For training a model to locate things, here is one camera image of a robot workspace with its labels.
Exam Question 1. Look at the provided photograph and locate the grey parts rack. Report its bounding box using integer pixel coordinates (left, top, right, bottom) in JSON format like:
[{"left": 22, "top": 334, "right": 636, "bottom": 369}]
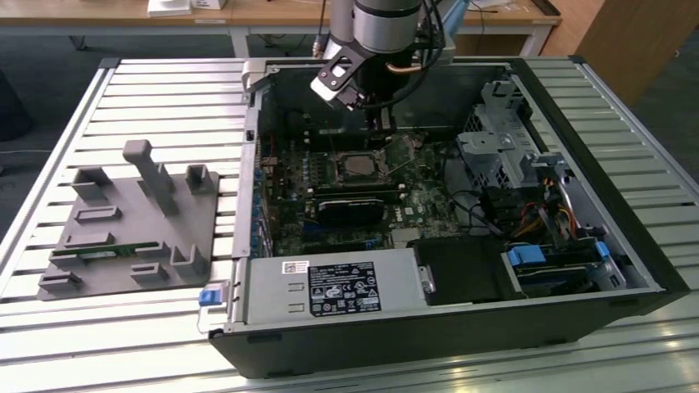
[{"left": 34, "top": 138, "right": 220, "bottom": 302}]

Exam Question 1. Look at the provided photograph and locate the blue disk carrier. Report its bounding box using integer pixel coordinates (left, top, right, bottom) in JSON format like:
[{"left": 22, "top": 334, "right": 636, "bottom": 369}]
[{"left": 505, "top": 243, "right": 547, "bottom": 272}]

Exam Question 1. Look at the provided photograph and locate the black plastic shroud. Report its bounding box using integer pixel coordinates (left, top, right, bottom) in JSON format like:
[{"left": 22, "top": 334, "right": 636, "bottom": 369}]
[{"left": 406, "top": 237, "right": 527, "bottom": 306}]

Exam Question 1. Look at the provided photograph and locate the metal drive cage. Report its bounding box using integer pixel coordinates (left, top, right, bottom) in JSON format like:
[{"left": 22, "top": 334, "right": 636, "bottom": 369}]
[{"left": 454, "top": 79, "right": 575, "bottom": 190}]

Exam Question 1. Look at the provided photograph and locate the black cable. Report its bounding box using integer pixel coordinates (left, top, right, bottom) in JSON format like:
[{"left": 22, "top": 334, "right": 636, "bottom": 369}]
[{"left": 445, "top": 188, "right": 504, "bottom": 237}]

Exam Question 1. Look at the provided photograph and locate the green motherboard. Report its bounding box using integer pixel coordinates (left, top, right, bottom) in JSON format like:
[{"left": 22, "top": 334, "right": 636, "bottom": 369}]
[{"left": 256, "top": 130, "right": 476, "bottom": 257}]

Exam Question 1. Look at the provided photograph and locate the CPU socket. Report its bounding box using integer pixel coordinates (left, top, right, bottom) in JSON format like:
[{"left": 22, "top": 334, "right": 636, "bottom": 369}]
[{"left": 326, "top": 150, "right": 393, "bottom": 184}]

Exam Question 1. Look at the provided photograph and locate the metal socket cover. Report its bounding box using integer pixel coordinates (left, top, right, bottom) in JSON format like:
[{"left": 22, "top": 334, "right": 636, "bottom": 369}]
[{"left": 380, "top": 133, "right": 425, "bottom": 173}]

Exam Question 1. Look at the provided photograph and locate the black graphics card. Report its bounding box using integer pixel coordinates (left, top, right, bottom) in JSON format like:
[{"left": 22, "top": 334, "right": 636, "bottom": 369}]
[{"left": 314, "top": 198, "right": 386, "bottom": 228}]

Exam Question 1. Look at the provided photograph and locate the silver power supply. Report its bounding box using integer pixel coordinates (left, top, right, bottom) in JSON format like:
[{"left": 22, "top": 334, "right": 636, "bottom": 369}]
[{"left": 238, "top": 247, "right": 424, "bottom": 328}]

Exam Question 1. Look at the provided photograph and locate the wooden desk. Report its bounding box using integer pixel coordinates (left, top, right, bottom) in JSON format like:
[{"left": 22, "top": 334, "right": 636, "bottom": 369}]
[{"left": 0, "top": 0, "right": 563, "bottom": 58}]

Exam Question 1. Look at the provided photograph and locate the coloured wire bundle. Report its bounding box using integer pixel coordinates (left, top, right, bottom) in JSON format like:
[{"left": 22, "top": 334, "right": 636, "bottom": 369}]
[{"left": 512, "top": 199, "right": 581, "bottom": 239}]

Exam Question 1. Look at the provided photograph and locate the black RAM slot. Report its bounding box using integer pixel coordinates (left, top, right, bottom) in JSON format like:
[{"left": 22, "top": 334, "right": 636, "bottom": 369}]
[
  {"left": 314, "top": 184, "right": 396, "bottom": 194},
  {"left": 305, "top": 127, "right": 392, "bottom": 152},
  {"left": 312, "top": 192, "right": 397, "bottom": 202}
]

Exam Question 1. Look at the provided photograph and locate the green RAM stick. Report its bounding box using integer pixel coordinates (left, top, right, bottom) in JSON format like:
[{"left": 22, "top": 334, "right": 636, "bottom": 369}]
[{"left": 81, "top": 243, "right": 160, "bottom": 261}]

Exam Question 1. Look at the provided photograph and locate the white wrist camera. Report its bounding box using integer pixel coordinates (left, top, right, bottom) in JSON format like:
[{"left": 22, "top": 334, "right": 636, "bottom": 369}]
[{"left": 309, "top": 43, "right": 365, "bottom": 112}]

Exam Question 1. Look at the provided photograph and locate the white box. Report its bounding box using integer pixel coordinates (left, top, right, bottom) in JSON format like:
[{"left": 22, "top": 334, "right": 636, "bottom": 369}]
[{"left": 146, "top": 0, "right": 193, "bottom": 18}]

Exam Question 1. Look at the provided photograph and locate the black PC case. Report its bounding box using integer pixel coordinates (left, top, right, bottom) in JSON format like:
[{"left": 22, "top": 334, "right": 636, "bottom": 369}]
[{"left": 206, "top": 55, "right": 689, "bottom": 380}]

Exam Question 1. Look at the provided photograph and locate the wooden cabinet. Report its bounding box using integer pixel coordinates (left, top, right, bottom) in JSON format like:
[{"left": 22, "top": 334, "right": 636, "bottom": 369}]
[{"left": 572, "top": 0, "right": 699, "bottom": 108}]

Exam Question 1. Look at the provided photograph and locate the silver CPU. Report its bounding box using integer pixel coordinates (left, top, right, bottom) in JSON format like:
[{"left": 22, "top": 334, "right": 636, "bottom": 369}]
[{"left": 342, "top": 154, "right": 378, "bottom": 175}]

